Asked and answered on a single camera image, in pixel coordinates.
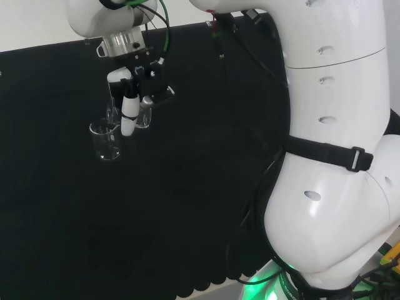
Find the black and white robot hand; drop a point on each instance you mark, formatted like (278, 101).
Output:
(150, 84)

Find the clear glass graduated beaker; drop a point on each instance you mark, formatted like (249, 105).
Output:
(143, 120)

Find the clear glass beaker with spout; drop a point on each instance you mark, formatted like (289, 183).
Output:
(106, 147)

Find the small clear cloth clip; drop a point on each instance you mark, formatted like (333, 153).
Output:
(208, 23)

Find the black bench cloth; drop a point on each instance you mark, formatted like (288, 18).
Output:
(93, 218)

